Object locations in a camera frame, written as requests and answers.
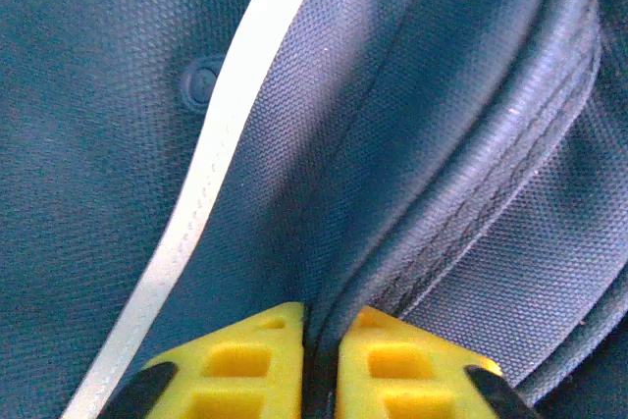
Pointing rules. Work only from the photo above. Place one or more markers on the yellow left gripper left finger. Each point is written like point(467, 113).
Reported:
point(235, 365)

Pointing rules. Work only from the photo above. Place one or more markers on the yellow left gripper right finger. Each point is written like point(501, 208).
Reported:
point(402, 365)

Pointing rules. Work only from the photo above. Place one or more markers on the navy blue backpack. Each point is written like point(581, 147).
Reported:
point(343, 120)

